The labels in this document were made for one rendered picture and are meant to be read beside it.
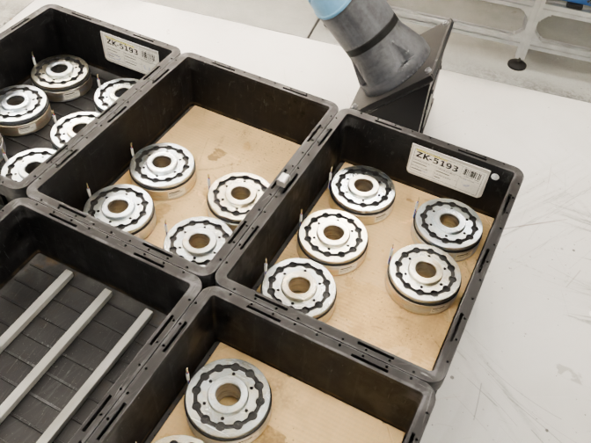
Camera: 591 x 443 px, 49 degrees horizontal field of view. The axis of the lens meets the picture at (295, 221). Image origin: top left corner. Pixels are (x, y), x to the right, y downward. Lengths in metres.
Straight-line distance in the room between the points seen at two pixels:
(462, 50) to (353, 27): 1.82
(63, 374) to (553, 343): 0.73
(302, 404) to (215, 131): 0.53
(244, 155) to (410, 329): 0.41
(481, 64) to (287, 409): 2.32
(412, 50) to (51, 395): 0.84
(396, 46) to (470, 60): 1.74
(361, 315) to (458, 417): 0.22
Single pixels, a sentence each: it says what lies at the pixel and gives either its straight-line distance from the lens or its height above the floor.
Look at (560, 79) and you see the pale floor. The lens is 3.00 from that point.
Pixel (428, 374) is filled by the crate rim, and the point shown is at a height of 0.93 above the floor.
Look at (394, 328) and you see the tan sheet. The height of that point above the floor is 0.83.
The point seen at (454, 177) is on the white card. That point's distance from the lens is 1.03.
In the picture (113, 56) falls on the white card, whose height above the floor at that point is 0.87.
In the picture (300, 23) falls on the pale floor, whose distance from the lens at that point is 3.05.
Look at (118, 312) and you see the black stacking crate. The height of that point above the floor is 0.83.
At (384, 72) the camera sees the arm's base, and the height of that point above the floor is 0.87.
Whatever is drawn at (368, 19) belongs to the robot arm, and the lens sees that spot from 1.22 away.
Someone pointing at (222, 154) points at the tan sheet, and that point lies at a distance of 1.10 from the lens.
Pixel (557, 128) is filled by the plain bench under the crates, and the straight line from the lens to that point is 1.51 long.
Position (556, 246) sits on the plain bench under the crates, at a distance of 1.25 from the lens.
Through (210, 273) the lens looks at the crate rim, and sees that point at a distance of 0.80.
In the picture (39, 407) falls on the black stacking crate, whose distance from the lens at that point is 0.86.
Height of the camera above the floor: 1.57
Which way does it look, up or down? 48 degrees down
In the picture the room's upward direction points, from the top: 4 degrees clockwise
